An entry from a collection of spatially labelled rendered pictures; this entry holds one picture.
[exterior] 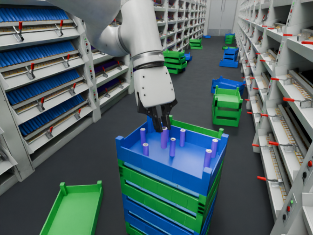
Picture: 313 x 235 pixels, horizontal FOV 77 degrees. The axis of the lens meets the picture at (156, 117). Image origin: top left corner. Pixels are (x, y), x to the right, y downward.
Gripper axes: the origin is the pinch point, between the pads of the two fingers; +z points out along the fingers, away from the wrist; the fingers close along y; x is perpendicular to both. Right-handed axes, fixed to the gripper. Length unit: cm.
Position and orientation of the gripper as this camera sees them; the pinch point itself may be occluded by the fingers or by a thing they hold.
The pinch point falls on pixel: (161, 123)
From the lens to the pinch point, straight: 53.6
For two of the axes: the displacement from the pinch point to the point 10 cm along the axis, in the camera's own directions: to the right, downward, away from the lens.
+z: 2.1, 9.7, 1.0
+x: 4.5, 0.0, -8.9
